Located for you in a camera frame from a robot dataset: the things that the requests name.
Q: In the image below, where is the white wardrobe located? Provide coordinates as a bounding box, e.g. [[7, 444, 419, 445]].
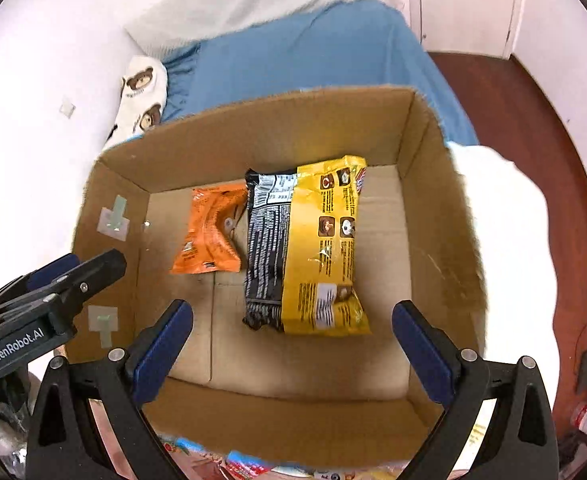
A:
[[383, 0, 529, 61]]

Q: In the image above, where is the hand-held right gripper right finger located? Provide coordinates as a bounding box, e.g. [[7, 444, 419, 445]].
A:
[[391, 300, 559, 480]]

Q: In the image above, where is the black and yellow snack packet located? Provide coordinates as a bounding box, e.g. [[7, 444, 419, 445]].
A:
[[242, 155, 374, 337]]

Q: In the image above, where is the blue bed sheet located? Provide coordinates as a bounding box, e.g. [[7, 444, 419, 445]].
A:
[[160, 0, 479, 148]]

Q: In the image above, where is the orange snack packet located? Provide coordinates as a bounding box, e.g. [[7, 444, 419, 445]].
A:
[[170, 183, 250, 275]]

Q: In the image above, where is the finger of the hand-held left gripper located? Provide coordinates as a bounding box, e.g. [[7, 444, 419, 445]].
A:
[[43, 249, 127, 317], [0, 254, 81, 307]]

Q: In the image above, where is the brown cardboard box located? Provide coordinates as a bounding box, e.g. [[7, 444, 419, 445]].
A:
[[66, 85, 489, 466]]

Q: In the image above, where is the bear print pillow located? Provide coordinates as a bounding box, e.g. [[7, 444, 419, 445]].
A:
[[106, 55, 169, 153]]

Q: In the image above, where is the pile of colourful snack packets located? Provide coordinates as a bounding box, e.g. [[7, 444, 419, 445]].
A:
[[158, 435, 414, 480]]

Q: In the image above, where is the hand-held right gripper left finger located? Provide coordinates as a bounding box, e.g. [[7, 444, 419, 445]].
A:
[[26, 299, 195, 480]]

